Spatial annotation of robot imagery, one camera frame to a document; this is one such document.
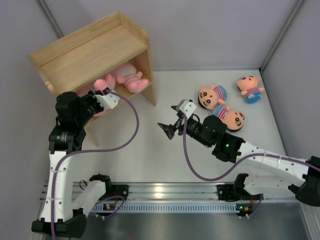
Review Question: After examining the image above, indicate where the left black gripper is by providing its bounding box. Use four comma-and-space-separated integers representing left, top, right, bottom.
74, 89, 105, 127

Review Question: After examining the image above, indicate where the pink striped plush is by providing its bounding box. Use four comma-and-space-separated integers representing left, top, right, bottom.
111, 63, 149, 93
76, 84, 107, 118
93, 73, 116, 92

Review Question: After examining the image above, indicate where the boy plush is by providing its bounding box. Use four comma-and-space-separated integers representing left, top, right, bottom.
237, 75, 265, 104
212, 105, 245, 132
198, 84, 227, 110

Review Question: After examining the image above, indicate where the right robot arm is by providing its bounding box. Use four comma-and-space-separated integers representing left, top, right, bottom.
158, 100, 320, 207

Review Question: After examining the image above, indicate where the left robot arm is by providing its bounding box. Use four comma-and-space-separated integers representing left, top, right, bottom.
31, 90, 120, 239

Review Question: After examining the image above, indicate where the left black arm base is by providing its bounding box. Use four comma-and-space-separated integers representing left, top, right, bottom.
104, 184, 129, 200

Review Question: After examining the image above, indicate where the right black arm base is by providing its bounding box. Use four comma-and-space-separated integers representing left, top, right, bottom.
216, 184, 251, 202

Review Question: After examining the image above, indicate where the wooden two-tier shelf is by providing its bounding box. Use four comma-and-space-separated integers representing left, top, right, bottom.
27, 11, 158, 148

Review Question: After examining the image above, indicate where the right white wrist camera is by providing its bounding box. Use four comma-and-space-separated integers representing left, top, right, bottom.
176, 99, 197, 119

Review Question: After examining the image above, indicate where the aluminium mounting rail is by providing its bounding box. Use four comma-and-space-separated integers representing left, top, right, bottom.
41, 181, 312, 202

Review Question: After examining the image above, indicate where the slotted white cable duct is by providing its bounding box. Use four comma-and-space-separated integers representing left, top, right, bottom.
91, 202, 240, 214

